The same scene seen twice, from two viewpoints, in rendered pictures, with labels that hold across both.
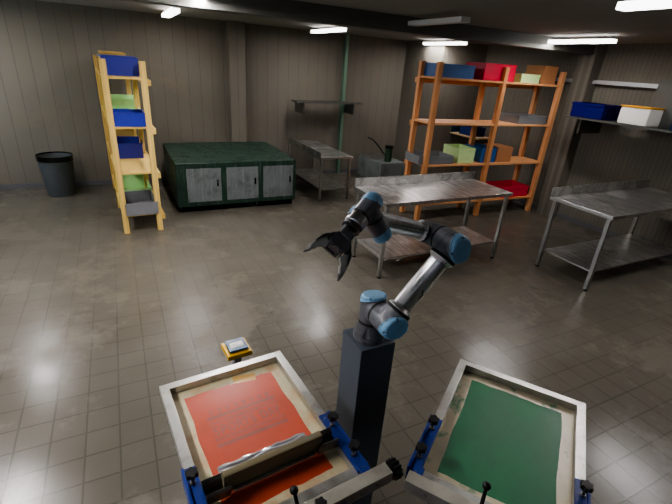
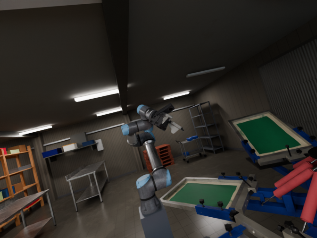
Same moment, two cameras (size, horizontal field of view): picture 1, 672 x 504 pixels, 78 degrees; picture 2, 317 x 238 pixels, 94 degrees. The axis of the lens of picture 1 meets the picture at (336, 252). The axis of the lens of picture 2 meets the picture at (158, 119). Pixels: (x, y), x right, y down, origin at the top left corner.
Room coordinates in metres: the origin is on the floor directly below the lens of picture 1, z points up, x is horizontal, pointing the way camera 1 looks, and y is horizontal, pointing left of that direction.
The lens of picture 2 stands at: (1.12, 0.85, 1.76)
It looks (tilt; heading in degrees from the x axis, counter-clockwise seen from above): 3 degrees up; 284
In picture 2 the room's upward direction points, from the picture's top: 16 degrees counter-clockwise
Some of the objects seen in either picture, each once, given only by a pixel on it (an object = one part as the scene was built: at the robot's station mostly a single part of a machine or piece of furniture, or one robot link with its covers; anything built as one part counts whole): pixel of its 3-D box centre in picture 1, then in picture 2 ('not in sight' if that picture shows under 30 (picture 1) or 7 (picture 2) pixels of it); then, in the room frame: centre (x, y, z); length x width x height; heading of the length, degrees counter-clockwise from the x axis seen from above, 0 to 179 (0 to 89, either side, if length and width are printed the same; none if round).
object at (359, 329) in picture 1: (370, 326); (149, 201); (1.63, -0.18, 1.25); 0.15 x 0.15 x 0.10
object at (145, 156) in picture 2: not in sight; (157, 157); (3.33, -5.68, 0.43); 1.22 x 0.85 x 0.86; 28
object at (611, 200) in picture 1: (620, 230); (92, 179); (5.43, -3.85, 0.55); 2.13 x 0.84 x 1.10; 118
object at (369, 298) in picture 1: (373, 306); (145, 185); (1.63, -0.19, 1.37); 0.13 x 0.12 x 0.14; 27
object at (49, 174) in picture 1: (58, 174); not in sight; (6.87, 4.80, 0.34); 0.53 x 0.53 x 0.67
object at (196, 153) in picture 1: (227, 172); not in sight; (7.57, 2.09, 0.40); 1.99 x 1.82 x 0.80; 118
